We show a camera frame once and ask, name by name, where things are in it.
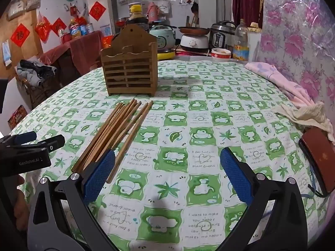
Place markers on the red metal basin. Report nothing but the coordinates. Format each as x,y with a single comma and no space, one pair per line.
121,22

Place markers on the bundle of wooden chopsticks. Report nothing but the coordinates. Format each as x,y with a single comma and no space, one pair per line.
123,120

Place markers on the cream rag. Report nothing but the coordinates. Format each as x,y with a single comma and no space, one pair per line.
303,115

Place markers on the pink thermos jug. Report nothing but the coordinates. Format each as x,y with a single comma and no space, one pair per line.
153,11

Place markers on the dark sauce bottle yellow cap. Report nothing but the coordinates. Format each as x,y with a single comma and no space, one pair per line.
136,17

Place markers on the clear plastic bottle yellow label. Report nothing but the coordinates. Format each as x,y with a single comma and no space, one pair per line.
240,47

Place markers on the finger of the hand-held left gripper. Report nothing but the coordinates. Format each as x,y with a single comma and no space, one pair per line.
56,141
24,137

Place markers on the green patterned tablecloth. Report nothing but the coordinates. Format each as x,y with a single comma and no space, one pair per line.
183,125

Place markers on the brown leather case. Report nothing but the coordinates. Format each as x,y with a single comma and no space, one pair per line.
318,157

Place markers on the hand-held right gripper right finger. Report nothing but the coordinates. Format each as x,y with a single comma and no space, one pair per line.
235,172

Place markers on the red diamond paper on refrigerator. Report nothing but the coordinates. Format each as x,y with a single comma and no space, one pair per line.
97,11

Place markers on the person's left hand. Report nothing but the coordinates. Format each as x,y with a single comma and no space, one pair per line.
22,204

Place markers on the maroon curtain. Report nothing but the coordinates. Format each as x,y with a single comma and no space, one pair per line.
247,0

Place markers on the white refrigerator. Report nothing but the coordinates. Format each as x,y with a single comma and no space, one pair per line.
92,23

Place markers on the grey woven handbag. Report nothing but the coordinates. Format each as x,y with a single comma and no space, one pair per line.
32,0

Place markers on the red printed box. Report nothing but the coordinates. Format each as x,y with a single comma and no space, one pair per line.
17,116

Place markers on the pile of dark clothes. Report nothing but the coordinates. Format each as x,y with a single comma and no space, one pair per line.
36,70

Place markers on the pink floral cloth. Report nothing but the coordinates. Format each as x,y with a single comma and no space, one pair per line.
277,75

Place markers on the yellow electric skillet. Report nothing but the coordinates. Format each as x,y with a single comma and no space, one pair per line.
166,55

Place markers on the black hanging ladle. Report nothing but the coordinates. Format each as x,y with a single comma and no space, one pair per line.
195,7

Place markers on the small red diamond paper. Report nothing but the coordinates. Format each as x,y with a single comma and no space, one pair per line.
59,27

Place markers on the red cloth covered side table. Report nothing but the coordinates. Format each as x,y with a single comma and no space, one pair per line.
78,47

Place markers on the white blue hanging packet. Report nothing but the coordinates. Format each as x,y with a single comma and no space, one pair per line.
6,52

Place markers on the large red diamond paper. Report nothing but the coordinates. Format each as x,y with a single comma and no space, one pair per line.
20,34

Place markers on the mint green rice cooker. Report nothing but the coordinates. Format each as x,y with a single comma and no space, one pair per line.
163,38

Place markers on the red gold gift box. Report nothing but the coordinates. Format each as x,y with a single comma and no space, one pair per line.
107,41

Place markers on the white woven handbag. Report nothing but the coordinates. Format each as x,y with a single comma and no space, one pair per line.
17,7

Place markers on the plywood wall board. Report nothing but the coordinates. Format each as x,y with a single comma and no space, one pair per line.
28,55

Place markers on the brown frying pan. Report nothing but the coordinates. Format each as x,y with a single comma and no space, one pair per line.
195,30

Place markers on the cooking oil bottle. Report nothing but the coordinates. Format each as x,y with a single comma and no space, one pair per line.
75,30

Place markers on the white printed tote bag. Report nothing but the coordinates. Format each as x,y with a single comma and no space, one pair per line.
164,7

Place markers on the red white bowl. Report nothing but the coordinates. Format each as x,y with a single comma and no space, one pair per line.
221,55

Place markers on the wooden chair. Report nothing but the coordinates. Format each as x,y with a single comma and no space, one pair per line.
34,94

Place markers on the red hanging plastic bag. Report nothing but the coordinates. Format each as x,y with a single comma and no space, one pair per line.
43,28

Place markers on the wooden chopstick holder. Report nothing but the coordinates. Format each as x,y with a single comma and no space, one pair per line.
129,70

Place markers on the silver pressure cooker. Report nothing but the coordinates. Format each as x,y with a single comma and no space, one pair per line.
221,38

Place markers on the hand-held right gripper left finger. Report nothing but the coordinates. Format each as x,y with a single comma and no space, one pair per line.
100,175

